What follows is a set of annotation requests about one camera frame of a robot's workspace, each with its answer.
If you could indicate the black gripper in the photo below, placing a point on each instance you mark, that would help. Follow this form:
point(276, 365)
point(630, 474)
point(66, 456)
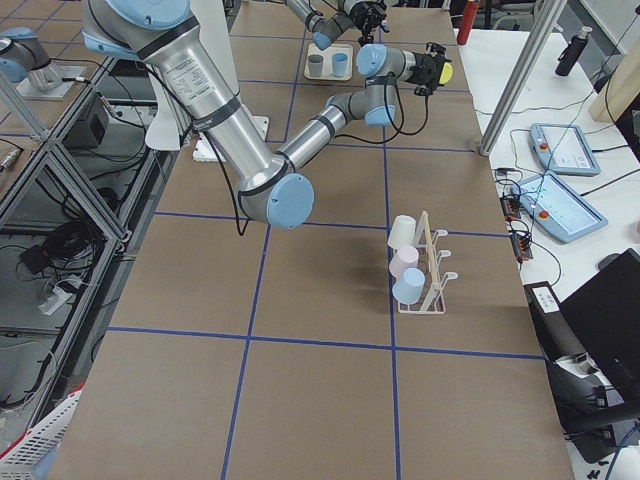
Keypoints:
point(368, 13)
point(425, 68)

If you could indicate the yellow plastic cup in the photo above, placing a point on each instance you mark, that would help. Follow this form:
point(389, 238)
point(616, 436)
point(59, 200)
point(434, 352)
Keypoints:
point(446, 74)

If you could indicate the light green plastic cup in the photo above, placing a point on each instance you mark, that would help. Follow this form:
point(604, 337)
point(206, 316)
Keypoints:
point(402, 232)

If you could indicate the pink plastic cup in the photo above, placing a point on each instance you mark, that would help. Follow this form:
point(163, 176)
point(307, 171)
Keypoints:
point(405, 257)

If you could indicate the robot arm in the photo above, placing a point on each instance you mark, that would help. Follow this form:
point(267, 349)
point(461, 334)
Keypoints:
point(278, 195)
point(325, 31)

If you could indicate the grey plastic cup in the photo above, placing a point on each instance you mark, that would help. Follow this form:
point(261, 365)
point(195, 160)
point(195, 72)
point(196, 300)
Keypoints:
point(315, 65)

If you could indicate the cream plastic tray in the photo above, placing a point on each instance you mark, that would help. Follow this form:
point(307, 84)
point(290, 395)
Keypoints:
point(327, 53)

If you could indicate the red bottle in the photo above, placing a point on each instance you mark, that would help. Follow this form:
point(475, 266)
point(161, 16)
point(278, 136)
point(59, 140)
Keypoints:
point(467, 21)

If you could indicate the orange black connector hub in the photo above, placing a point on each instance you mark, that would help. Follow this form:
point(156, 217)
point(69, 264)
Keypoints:
point(511, 208)

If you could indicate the left teach pendant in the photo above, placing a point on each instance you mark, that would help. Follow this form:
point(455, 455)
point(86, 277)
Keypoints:
point(563, 149)

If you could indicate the teach pendant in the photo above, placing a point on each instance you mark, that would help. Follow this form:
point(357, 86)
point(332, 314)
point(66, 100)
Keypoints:
point(563, 149)
point(557, 208)

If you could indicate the right teach pendant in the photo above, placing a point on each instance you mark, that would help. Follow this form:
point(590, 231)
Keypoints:
point(557, 208)

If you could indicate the black box with label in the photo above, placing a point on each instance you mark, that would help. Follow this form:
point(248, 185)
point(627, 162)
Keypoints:
point(559, 344)

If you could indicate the black laptop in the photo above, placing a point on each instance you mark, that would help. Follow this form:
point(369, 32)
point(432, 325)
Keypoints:
point(604, 315)

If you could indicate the white perforated basket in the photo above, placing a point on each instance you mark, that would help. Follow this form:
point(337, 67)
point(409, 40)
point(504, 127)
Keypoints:
point(32, 455)

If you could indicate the aluminium frame post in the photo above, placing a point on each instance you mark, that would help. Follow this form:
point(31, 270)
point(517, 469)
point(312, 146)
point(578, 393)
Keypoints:
point(541, 30)

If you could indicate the white wire cup rack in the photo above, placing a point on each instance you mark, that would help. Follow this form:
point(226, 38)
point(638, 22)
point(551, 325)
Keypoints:
point(432, 300)

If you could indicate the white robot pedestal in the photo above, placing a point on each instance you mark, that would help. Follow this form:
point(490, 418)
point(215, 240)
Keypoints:
point(193, 59)

